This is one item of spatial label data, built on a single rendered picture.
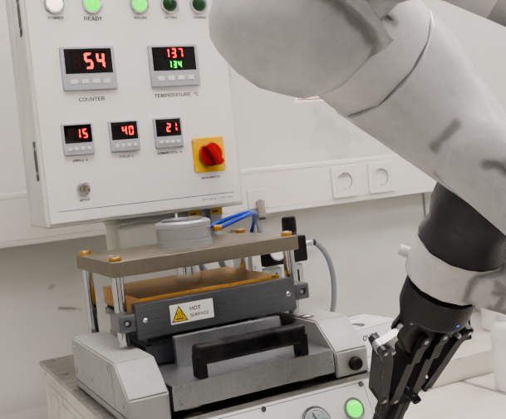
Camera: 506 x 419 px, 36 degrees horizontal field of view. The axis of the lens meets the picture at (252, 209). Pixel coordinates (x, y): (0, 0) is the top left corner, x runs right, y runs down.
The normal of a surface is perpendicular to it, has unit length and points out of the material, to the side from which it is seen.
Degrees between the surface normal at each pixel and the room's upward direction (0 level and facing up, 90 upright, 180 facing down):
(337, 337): 41
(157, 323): 90
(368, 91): 123
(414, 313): 100
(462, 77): 76
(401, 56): 97
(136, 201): 90
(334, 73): 145
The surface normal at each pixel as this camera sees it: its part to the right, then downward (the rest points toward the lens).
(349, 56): 0.49, 0.70
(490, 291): -0.14, 0.56
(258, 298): 0.45, 0.00
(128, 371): 0.21, -0.75
